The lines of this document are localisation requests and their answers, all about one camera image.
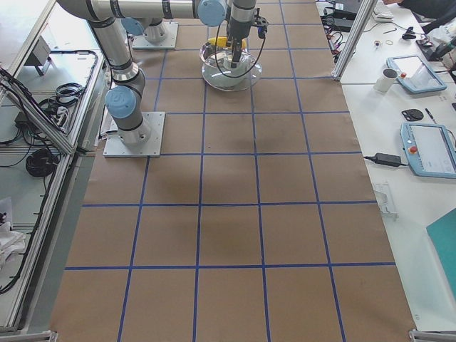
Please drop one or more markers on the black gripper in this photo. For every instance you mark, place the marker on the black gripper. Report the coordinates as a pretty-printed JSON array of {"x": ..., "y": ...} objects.
[{"x": 236, "y": 37}]

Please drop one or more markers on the yellow corn cob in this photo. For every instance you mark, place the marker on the yellow corn cob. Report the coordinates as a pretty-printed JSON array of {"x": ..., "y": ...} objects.
[{"x": 220, "y": 41}]

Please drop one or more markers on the glass pot lid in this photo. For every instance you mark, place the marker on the glass pot lid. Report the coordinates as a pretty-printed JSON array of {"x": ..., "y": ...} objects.
[{"x": 237, "y": 83}]

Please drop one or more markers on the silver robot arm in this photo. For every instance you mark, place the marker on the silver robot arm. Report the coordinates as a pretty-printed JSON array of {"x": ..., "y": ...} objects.
[
  {"x": 152, "y": 29},
  {"x": 123, "y": 101}
]

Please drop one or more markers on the black power brick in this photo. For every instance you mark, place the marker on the black power brick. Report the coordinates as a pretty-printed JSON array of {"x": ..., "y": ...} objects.
[{"x": 340, "y": 24}]

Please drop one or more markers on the white mug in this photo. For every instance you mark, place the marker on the white mug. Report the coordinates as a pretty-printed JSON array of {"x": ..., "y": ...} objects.
[{"x": 386, "y": 79}]

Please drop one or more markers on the far blue teach pendant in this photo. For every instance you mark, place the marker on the far blue teach pendant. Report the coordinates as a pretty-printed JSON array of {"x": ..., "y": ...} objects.
[{"x": 415, "y": 74}]

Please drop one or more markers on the blue teach pendant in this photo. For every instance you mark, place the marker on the blue teach pendant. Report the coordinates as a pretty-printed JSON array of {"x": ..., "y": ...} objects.
[
  {"x": 415, "y": 74},
  {"x": 428, "y": 150}
]

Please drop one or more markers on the black computer mouse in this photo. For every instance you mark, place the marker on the black computer mouse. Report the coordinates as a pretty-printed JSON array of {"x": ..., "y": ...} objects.
[{"x": 412, "y": 115}]

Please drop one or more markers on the white power strip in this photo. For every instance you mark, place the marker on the white power strip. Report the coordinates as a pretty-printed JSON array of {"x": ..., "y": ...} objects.
[{"x": 60, "y": 116}]

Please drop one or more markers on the black power adapter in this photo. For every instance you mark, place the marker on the black power adapter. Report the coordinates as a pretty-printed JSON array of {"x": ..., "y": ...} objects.
[{"x": 387, "y": 159}]

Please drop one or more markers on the black pen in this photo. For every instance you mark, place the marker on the black pen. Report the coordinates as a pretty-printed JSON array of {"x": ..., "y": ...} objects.
[{"x": 430, "y": 115}]

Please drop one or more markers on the clear plastic holder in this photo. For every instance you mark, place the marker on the clear plastic holder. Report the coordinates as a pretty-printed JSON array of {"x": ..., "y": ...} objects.
[{"x": 385, "y": 201}]

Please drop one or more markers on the near blue teach pendant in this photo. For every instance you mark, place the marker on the near blue teach pendant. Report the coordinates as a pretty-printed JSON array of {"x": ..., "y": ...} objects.
[{"x": 428, "y": 150}]

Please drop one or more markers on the teal cutting mat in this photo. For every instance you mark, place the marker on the teal cutting mat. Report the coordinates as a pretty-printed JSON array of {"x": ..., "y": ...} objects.
[{"x": 442, "y": 234}]

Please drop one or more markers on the black and white cloth pile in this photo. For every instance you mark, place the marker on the black and white cloth pile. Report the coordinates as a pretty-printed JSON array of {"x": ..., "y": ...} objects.
[{"x": 12, "y": 242}]

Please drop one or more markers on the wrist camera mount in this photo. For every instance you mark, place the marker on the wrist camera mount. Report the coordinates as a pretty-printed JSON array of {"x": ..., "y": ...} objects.
[{"x": 262, "y": 26}]

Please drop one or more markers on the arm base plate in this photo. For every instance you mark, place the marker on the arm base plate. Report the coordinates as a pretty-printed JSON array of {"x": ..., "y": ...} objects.
[
  {"x": 141, "y": 142},
  {"x": 139, "y": 42}
]

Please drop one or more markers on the aluminium frame post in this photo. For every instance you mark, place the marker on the aluminium frame post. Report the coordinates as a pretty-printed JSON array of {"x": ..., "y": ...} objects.
[{"x": 358, "y": 26}]

